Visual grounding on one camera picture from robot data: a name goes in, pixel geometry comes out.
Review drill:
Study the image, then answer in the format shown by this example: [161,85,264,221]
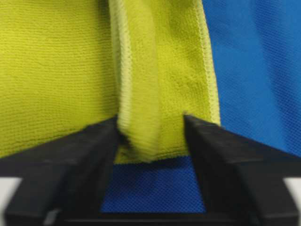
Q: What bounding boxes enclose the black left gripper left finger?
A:
[0,118,119,226]

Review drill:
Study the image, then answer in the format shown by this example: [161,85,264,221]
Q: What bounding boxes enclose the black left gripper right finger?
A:
[183,114,301,226]

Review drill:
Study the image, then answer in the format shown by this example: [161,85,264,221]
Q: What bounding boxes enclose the yellow-green microfiber towel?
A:
[0,0,221,164]

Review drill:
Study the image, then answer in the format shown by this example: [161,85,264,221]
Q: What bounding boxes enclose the blue table cloth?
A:
[100,0,301,213]

